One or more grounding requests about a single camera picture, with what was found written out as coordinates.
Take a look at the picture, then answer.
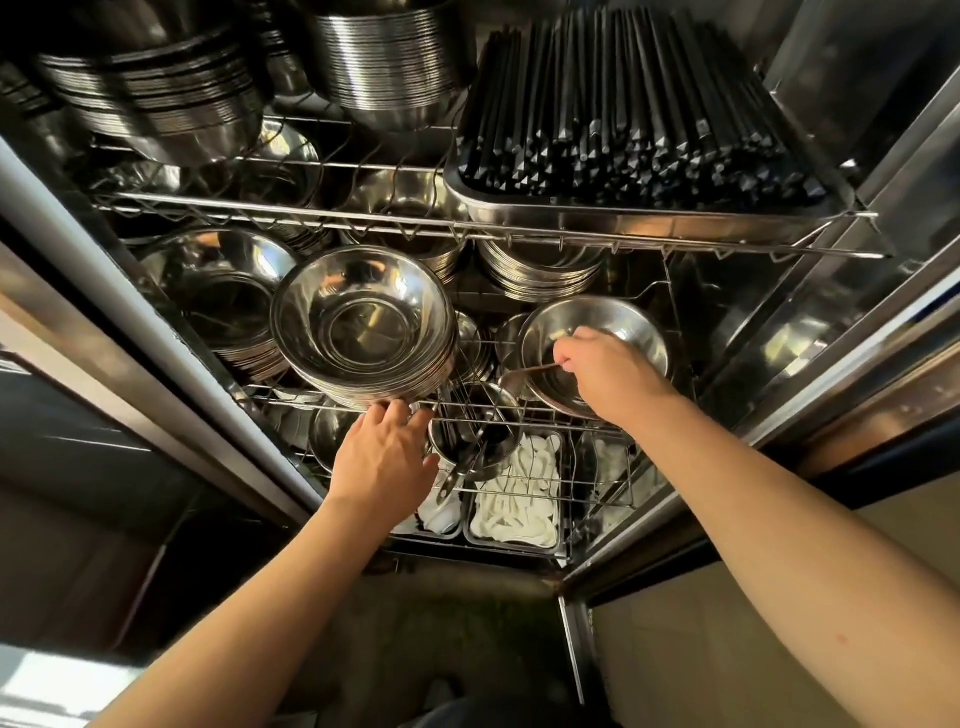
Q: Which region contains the black ladle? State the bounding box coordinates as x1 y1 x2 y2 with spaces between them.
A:
433 420 519 502

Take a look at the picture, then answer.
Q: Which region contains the single steel bowl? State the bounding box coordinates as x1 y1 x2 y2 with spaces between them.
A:
241 120 325 220

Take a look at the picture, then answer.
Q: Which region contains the wide stack of steel bowls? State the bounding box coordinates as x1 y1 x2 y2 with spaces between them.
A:
36 0 267 168

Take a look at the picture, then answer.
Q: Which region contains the short wire shelf rack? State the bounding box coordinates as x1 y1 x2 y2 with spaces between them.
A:
238 373 680 560

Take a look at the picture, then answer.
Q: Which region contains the small steel bowl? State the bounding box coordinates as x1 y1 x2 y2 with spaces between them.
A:
309 405 363 470

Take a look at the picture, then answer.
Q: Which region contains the stack of deep steel bowls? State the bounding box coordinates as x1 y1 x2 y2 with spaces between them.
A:
339 169 468 285

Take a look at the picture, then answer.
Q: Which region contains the steel pot with utensils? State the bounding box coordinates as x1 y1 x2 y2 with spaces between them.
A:
426 381 528 483

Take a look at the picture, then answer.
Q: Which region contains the rectangular steel tray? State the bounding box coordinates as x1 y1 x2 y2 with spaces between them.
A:
442 141 858 243

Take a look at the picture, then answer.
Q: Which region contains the long wire shelf rack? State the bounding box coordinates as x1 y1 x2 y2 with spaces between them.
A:
88 112 895 262

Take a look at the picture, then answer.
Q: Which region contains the person's left forearm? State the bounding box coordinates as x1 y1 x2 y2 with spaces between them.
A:
88 491 410 728

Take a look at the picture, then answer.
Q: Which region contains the stack of shallow steel bowls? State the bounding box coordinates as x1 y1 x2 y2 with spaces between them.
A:
141 227 303 380

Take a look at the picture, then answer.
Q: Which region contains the thin metal spoon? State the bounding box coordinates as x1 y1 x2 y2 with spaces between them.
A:
498 362 564 397

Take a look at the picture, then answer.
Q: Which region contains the steel dish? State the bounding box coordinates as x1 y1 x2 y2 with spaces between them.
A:
516 295 673 420

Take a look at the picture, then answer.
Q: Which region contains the person's right forearm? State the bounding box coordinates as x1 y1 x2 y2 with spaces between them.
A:
600 391 960 728

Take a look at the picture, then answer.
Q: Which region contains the stack of large steel bowls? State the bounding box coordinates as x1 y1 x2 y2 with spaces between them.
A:
268 244 460 411

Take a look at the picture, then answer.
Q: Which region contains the person's left hand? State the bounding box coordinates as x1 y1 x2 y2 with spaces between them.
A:
328 399 442 520

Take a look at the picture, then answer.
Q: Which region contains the stack of small steel bowls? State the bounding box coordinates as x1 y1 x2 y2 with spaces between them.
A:
450 310 499 385

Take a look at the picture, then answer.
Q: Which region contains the tall stack of steel bowls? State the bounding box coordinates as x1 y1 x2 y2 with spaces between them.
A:
306 0 468 133

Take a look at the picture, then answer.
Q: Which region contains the steel tray of white spoons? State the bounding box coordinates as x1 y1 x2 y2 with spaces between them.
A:
462 430 565 550
388 477 468 543
589 432 663 530

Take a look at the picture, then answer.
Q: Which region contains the stack of steel plates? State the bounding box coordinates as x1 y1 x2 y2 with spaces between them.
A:
475 237 606 303

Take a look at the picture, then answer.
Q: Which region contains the pile of black chopsticks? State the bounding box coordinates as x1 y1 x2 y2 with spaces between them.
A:
456 6 828 213

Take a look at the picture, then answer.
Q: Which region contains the person's right hand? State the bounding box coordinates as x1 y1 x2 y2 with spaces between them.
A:
552 325 681 429

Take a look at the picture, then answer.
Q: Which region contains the stainless steel cabinet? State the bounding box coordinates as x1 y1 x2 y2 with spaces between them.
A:
0 0 960 728

